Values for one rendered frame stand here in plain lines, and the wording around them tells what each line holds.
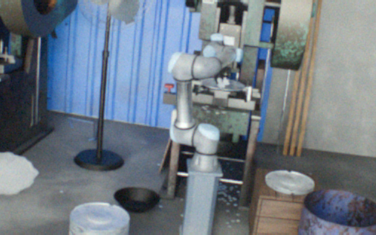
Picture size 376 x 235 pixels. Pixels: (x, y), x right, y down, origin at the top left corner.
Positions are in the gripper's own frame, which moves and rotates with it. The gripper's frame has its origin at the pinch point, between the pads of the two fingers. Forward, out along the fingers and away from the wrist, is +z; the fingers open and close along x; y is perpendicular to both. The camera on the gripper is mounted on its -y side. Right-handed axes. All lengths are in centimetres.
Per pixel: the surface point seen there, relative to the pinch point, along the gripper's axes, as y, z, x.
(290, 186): 62, 41, -10
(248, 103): 5.4, 17.1, 16.0
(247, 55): -20.4, -0.8, 43.1
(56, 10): -128, -46, -41
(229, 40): -11.6, -21.3, 21.7
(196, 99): -19.4, 11.4, -6.4
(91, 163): -82, 58, -64
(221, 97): -5.4, 10.4, 3.4
